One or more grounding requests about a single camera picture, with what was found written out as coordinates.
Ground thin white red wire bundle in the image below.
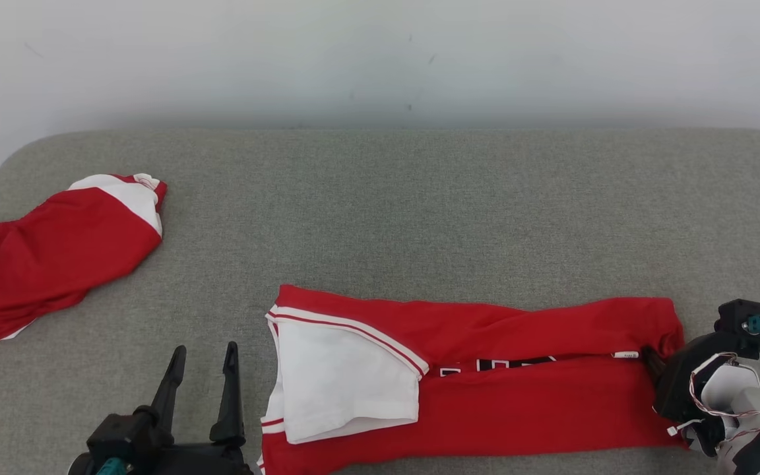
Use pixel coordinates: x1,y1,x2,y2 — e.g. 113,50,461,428
668,352,760,441

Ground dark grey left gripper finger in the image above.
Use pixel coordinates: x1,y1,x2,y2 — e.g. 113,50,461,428
209,341,247,445
151,345,188,433

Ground red basketball jersey number 23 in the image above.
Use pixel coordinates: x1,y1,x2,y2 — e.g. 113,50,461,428
258,284,686,475

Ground grey fabric sofa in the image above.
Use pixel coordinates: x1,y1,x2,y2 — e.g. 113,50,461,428
0,127,760,475

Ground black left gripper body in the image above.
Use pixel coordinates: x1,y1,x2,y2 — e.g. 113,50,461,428
126,429,255,475

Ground red shorts with white stripe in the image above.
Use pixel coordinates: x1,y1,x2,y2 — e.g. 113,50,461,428
0,173,168,342

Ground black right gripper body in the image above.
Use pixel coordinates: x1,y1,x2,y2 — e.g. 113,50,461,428
654,332,760,456

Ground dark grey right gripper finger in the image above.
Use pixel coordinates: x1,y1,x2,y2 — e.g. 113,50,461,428
641,344,669,385

